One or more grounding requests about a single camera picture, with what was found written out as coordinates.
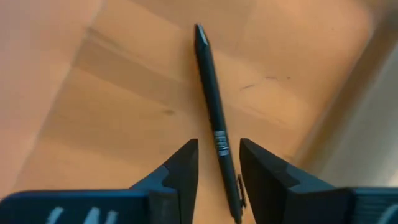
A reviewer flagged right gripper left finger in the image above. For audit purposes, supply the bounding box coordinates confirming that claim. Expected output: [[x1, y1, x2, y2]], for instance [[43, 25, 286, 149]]
[[0, 138, 200, 224]]

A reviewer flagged black pen silver band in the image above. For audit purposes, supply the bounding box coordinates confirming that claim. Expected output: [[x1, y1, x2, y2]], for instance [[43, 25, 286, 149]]
[[193, 23, 248, 224]]

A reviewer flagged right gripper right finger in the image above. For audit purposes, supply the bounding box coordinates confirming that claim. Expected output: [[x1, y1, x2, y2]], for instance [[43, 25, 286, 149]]
[[239, 138, 398, 224]]

